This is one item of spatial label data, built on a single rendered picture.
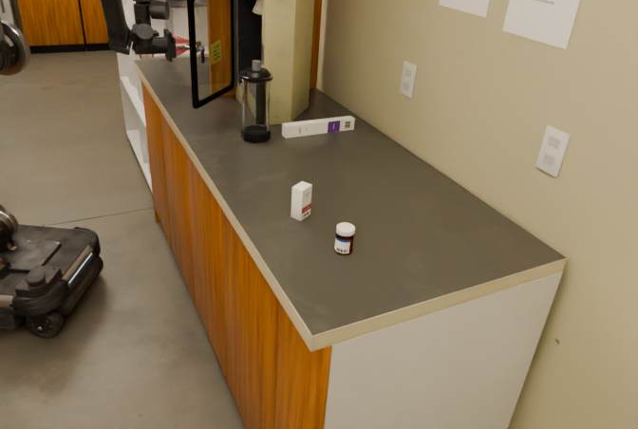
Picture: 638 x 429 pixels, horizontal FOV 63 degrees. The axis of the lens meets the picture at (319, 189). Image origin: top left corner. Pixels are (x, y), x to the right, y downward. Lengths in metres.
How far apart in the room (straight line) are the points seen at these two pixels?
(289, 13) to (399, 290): 1.08
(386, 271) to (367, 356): 0.19
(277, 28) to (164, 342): 1.37
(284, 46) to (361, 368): 1.15
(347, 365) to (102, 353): 1.45
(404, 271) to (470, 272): 0.15
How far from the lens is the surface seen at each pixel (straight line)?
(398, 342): 1.19
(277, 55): 1.89
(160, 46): 1.95
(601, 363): 1.52
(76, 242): 2.65
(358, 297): 1.13
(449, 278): 1.23
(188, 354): 2.33
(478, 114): 1.61
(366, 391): 1.25
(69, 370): 2.38
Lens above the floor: 1.66
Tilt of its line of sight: 28 degrees down
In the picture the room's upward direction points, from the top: 4 degrees clockwise
